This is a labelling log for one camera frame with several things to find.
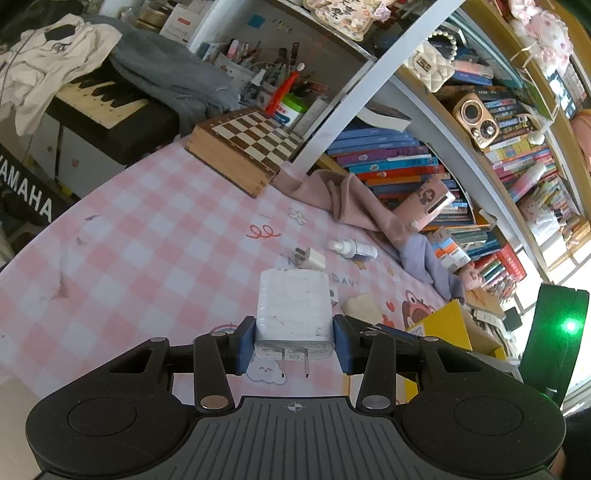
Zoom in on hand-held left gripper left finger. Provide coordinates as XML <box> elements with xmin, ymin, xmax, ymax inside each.
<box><xmin>95</xmin><ymin>315</ymin><xmax>256</xmax><ymax>413</ymax></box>

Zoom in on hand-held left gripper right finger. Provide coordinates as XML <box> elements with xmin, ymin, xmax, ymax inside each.
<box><xmin>332</xmin><ymin>315</ymin><xmax>500</xmax><ymax>413</ymax></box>

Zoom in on large white charger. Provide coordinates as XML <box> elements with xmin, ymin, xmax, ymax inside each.
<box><xmin>255</xmin><ymin>269</ymin><xmax>336</xmax><ymax>379</ymax></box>

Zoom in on yellow cardboard box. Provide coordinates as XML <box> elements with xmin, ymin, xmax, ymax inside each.
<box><xmin>404</xmin><ymin>299</ymin><xmax>509</xmax><ymax>404</ymax></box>

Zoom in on small white charger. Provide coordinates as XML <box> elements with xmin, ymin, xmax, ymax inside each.
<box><xmin>292</xmin><ymin>247</ymin><xmax>326</xmax><ymax>271</ymax></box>

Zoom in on row of red books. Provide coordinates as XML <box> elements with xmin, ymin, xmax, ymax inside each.
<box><xmin>475</xmin><ymin>244</ymin><xmax>527</xmax><ymax>289</ymax></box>

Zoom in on small spray bottle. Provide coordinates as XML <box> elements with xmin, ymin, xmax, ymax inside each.
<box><xmin>328</xmin><ymin>239</ymin><xmax>378</xmax><ymax>260</ymax></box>

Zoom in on pink pig toy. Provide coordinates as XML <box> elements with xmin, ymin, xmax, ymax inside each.
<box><xmin>457</xmin><ymin>263</ymin><xmax>485</xmax><ymax>291</ymax></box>

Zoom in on purple cloth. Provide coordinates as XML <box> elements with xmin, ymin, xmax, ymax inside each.
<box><xmin>399</xmin><ymin>235</ymin><xmax>467</xmax><ymax>303</ymax></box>

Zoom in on pink checkered tablecloth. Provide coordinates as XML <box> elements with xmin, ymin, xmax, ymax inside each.
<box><xmin>0</xmin><ymin>134</ymin><xmax>462</xmax><ymax>416</ymax></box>

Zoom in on orange blue white boxes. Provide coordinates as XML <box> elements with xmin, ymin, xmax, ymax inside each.
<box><xmin>427</xmin><ymin>231</ymin><xmax>472</xmax><ymax>271</ymax></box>

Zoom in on pink cloth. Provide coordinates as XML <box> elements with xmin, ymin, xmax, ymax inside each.
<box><xmin>270</xmin><ymin>168</ymin><xmax>416</xmax><ymax>250</ymax></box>

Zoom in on pink phone-shaped box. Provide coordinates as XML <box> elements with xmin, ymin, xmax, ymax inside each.
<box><xmin>392</xmin><ymin>175</ymin><xmax>455</xmax><ymax>230</ymax></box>

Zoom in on row of leaning books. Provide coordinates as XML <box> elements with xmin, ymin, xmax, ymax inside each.
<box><xmin>325</xmin><ymin>127</ymin><xmax>499</xmax><ymax>259</ymax></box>

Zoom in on row of colourful shelf books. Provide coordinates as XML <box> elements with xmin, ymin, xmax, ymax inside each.
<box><xmin>480</xmin><ymin>83</ymin><xmax>583</xmax><ymax>232</ymax></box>

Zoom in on wooden chess board box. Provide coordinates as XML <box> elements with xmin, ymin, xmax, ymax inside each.
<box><xmin>185</xmin><ymin>106</ymin><xmax>308</xmax><ymax>199</ymax></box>

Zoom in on green-lid white jar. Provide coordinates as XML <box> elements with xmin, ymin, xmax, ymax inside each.
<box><xmin>277</xmin><ymin>95</ymin><xmax>310</xmax><ymax>130</ymax></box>

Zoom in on wooden radio speaker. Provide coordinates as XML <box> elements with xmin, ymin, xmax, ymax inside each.
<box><xmin>452</xmin><ymin>92</ymin><xmax>499</xmax><ymax>149</ymax></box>

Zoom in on black keyboard piano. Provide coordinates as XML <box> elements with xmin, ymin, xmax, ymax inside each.
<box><xmin>46</xmin><ymin>60</ymin><xmax>181</xmax><ymax>167</ymax></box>

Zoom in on black keyboard stand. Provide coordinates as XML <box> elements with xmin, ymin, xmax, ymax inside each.
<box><xmin>0</xmin><ymin>141</ymin><xmax>86</xmax><ymax>227</ymax></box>

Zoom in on cup of brushes and pens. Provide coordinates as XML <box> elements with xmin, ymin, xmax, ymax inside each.
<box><xmin>222</xmin><ymin>39</ymin><xmax>333</xmax><ymax>134</ymax></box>

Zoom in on grey cloth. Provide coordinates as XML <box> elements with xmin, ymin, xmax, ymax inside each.
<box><xmin>81</xmin><ymin>14</ymin><xmax>241</xmax><ymax>137</ymax></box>

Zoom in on white bookshelf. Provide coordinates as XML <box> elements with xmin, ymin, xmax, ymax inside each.
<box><xmin>185</xmin><ymin>0</ymin><xmax>591</xmax><ymax>287</ymax></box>

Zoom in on white quilted handbag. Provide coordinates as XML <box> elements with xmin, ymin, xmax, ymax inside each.
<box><xmin>404</xmin><ymin>28</ymin><xmax>458</xmax><ymax>93</ymax></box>

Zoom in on pink flower bouquet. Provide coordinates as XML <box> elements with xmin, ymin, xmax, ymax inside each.
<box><xmin>508</xmin><ymin>0</ymin><xmax>573</xmax><ymax>77</ymax></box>

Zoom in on pink floral ornament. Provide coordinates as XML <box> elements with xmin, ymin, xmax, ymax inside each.
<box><xmin>302</xmin><ymin>0</ymin><xmax>393</xmax><ymax>42</ymax></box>

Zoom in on white garment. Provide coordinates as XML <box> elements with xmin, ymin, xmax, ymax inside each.
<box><xmin>0</xmin><ymin>13</ymin><xmax>123</xmax><ymax>137</ymax></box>

